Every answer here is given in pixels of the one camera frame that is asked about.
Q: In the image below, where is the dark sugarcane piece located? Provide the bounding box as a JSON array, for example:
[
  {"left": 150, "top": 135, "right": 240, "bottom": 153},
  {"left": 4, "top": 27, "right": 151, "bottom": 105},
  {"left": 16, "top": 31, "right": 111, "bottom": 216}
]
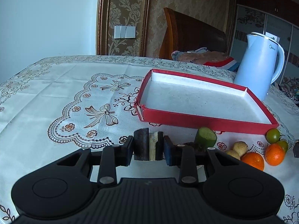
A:
[{"left": 133, "top": 128, "right": 164, "bottom": 161}]

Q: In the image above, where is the green cucumber piece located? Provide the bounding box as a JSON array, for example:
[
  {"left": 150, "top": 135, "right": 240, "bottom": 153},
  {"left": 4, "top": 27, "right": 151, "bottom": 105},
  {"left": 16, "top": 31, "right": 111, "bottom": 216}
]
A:
[{"left": 194, "top": 127, "right": 217, "bottom": 148}]

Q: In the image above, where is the small tan potato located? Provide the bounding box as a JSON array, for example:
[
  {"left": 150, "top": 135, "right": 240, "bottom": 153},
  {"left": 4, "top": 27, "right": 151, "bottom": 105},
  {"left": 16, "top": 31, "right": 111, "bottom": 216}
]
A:
[
  {"left": 225, "top": 150, "right": 240, "bottom": 160},
  {"left": 233, "top": 141, "right": 248, "bottom": 157}
]

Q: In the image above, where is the orange tangerine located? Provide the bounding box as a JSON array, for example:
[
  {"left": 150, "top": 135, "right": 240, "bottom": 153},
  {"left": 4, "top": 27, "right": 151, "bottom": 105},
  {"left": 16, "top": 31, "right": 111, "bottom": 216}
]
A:
[
  {"left": 241, "top": 152, "right": 265, "bottom": 171},
  {"left": 265, "top": 143, "right": 285, "bottom": 166}
]

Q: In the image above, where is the green tomato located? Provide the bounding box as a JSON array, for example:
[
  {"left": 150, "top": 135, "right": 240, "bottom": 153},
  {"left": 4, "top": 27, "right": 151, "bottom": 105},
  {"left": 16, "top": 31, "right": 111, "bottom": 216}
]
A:
[
  {"left": 277, "top": 140, "right": 288, "bottom": 153},
  {"left": 266, "top": 128, "right": 280, "bottom": 144}
]

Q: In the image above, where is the dark water chestnut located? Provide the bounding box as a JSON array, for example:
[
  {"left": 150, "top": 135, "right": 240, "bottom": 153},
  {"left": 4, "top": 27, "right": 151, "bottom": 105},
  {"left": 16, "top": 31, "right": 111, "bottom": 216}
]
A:
[{"left": 293, "top": 141, "right": 299, "bottom": 158}]

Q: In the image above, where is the red shallow box tray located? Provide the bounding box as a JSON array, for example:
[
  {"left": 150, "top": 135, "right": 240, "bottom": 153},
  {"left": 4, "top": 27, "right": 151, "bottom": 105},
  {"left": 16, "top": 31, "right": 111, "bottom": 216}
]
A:
[{"left": 134, "top": 69, "right": 279, "bottom": 135}]

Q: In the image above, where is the patterned pillow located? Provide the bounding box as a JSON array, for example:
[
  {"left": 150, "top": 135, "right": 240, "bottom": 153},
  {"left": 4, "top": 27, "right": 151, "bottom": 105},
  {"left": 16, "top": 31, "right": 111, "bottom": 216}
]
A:
[{"left": 171, "top": 47, "right": 240, "bottom": 72}]

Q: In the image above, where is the white electric kettle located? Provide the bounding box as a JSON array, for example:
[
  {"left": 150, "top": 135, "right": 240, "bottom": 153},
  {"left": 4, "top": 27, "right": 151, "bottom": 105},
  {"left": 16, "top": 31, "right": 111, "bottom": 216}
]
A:
[{"left": 234, "top": 32, "right": 285, "bottom": 101}]

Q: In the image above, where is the glass sliding wardrobe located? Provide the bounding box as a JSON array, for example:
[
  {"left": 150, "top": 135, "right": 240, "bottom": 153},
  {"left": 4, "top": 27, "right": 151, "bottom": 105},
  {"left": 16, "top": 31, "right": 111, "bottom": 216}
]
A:
[{"left": 230, "top": 6, "right": 298, "bottom": 83}]

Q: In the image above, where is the white wall switch panel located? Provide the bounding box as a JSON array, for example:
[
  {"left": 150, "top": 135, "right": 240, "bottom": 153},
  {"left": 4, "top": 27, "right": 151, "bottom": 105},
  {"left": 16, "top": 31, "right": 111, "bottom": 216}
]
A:
[{"left": 113, "top": 26, "right": 136, "bottom": 39}]

